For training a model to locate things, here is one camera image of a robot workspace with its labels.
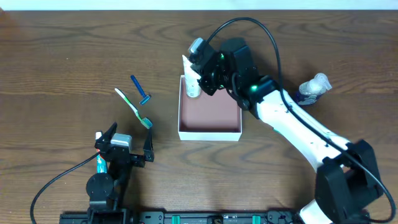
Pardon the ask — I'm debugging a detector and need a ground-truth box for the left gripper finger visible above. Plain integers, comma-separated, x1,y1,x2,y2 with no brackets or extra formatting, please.
98,122,118,143
143,128,154,162

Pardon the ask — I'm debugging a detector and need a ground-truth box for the white conditioner tube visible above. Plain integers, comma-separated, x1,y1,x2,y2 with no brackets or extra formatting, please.
182,55,201,98

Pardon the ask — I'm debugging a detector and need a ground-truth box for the clear pump soap bottle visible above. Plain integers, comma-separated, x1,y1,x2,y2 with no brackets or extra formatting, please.
295,73,332,105

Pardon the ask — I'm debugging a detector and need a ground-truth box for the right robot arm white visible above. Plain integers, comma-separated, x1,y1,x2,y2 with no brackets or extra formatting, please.
188,38,384,223

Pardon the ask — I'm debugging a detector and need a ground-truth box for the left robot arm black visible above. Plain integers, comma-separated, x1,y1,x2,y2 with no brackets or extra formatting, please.
86,123,154,211

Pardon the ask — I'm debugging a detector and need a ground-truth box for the teal toothpaste tube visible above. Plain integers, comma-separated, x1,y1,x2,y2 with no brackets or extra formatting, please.
95,131,108,173

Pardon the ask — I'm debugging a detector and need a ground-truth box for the green white toothbrush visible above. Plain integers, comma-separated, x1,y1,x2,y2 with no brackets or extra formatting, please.
114,88,153,129

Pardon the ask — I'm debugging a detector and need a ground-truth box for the white box pink interior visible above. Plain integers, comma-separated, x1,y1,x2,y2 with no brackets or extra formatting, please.
177,75,243,141

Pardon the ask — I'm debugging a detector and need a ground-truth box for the blue disposable razor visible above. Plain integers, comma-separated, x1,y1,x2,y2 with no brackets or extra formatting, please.
130,75,151,105

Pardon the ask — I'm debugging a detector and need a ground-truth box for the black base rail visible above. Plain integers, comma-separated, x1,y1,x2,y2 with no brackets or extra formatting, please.
59,209,303,224

